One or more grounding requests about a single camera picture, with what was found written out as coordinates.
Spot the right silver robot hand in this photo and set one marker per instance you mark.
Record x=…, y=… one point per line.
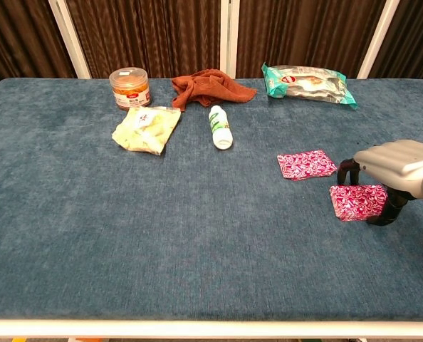
x=400, y=164

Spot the pink patterned packet stack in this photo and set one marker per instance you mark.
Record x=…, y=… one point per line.
x=357, y=203

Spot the teal clear snack package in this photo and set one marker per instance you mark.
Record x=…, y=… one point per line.
x=304, y=85

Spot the brown curtain panel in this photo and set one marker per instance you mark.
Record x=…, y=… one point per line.
x=304, y=28
x=147, y=32
x=15, y=39
x=414, y=39

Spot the white bottle with green label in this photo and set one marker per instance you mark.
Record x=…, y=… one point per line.
x=220, y=128

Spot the rust brown towel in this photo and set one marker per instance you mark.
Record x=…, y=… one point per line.
x=211, y=89

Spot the blue fabric table cover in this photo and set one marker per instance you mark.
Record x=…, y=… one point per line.
x=161, y=231

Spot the pale yellow snack bag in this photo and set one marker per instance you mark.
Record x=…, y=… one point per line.
x=145, y=132

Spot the clear jar with orange snacks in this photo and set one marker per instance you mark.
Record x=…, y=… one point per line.
x=130, y=89

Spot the white partition frame post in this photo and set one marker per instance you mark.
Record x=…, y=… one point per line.
x=377, y=39
x=229, y=35
x=70, y=39

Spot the white table edge frame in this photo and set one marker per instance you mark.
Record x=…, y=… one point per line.
x=211, y=328

